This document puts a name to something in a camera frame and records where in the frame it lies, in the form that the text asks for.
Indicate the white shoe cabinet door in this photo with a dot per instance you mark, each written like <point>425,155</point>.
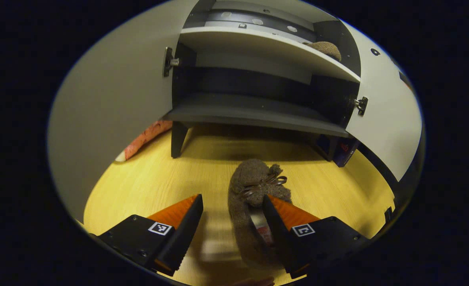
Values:
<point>389,119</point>
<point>111,99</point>

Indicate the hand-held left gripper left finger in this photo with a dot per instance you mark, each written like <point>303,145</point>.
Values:
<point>185,234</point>

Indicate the dark blue box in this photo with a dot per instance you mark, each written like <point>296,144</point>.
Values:
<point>343,153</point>

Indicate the brown fuzzy shoe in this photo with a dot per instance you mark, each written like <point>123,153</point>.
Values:
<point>250,178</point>
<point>328,49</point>

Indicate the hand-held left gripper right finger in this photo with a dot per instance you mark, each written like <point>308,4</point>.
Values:
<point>278,234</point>

